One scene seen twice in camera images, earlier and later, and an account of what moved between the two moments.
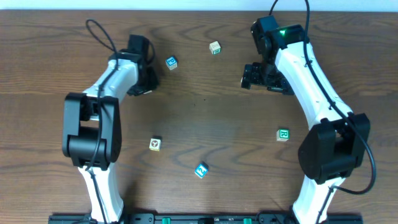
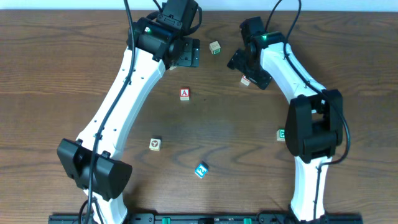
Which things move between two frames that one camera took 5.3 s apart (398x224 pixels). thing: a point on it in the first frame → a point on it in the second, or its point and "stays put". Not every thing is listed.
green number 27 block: [215, 48] stays put
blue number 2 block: [201, 170] stays put
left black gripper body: [148, 83] → [188, 53]
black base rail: [204, 219] stays put
